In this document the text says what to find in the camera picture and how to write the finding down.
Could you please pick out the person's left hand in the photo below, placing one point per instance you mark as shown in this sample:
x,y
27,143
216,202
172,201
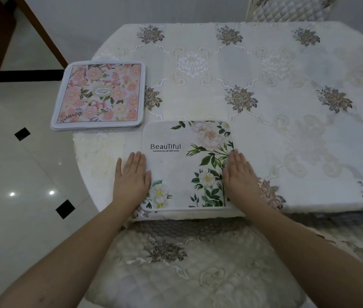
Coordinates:
x,y
133,186

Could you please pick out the person's right hand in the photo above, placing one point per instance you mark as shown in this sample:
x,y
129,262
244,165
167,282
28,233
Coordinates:
x,y
242,182

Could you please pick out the white green-leaf floral placemat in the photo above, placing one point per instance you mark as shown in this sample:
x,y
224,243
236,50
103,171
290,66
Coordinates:
x,y
175,176

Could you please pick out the pink floral placemat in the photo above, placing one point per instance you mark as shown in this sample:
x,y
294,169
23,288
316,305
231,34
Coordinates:
x,y
101,92

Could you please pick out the person's right forearm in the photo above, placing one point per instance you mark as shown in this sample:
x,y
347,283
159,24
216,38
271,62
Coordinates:
x,y
312,253

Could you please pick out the person's left forearm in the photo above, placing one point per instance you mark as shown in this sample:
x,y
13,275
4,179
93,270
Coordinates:
x,y
66,259

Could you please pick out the quilted chair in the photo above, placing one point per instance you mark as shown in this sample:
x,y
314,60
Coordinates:
x,y
354,243
290,7
200,272

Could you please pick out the cloth-covered dining table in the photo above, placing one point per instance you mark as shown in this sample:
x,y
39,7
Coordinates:
x,y
264,76

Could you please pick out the table with cream tablecloth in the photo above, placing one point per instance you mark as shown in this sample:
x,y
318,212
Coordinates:
x,y
296,141

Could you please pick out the brown wooden door frame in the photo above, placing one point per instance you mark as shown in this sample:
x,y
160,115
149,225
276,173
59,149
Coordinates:
x,y
40,32

